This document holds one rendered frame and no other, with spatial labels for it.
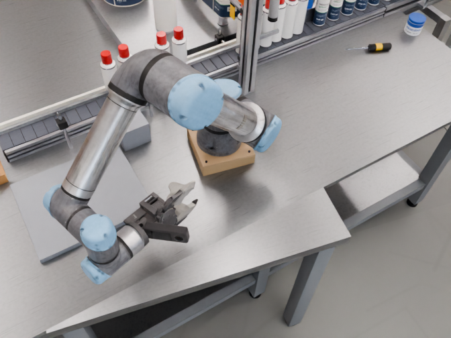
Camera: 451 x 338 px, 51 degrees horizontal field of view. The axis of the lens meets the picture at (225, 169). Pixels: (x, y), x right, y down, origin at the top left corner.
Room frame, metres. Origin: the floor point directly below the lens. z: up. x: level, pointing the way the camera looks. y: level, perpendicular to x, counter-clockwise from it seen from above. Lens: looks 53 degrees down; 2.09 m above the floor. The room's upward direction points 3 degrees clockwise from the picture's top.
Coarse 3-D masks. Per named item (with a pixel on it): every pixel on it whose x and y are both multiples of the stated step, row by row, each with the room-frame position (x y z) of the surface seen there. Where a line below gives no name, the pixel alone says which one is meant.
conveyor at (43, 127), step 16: (352, 16) 1.74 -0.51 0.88; (304, 32) 1.62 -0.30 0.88; (272, 48) 1.51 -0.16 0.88; (208, 64) 1.39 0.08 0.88; (224, 64) 1.40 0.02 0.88; (64, 112) 1.11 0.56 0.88; (80, 112) 1.12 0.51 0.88; (96, 112) 1.12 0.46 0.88; (32, 128) 1.03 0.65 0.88; (48, 128) 1.04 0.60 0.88; (0, 144) 0.96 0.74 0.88; (16, 144) 0.96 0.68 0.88
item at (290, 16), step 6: (288, 0) 1.58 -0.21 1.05; (294, 0) 1.57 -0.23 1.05; (288, 6) 1.57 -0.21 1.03; (294, 6) 1.57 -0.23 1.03; (288, 12) 1.56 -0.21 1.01; (294, 12) 1.57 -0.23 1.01; (288, 18) 1.56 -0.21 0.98; (294, 18) 1.57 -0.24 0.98; (288, 24) 1.56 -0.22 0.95; (294, 24) 1.58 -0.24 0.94; (288, 30) 1.56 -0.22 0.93; (282, 36) 1.57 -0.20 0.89; (288, 36) 1.56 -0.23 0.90
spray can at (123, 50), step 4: (120, 44) 1.23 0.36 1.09; (124, 44) 1.23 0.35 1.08; (120, 48) 1.21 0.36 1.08; (124, 48) 1.21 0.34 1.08; (128, 48) 1.23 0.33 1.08; (120, 52) 1.21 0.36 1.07; (124, 52) 1.21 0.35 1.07; (128, 52) 1.22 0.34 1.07; (120, 56) 1.21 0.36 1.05; (124, 56) 1.21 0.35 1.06; (128, 56) 1.22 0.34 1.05; (120, 60) 1.20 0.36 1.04; (124, 60) 1.20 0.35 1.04; (120, 64) 1.20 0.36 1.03
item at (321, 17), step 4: (320, 0) 1.66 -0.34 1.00; (324, 0) 1.66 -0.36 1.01; (328, 0) 1.66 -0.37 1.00; (316, 4) 1.68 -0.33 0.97; (320, 4) 1.66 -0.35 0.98; (324, 4) 1.66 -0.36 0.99; (328, 4) 1.67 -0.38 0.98; (316, 8) 1.67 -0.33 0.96; (320, 8) 1.66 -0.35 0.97; (324, 8) 1.66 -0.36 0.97; (316, 12) 1.67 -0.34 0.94; (320, 12) 1.66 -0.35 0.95; (324, 12) 1.66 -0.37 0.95; (316, 16) 1.66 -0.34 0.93; (320, 16) 1.66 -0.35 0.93; (324, 16) 1.66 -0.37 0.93; (316, 20) 1.66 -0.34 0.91; (320, 20) 1.66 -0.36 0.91; (324, 20) 1.66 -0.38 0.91; (316, 24) 1.66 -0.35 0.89; (320, 24) 1.66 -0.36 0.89
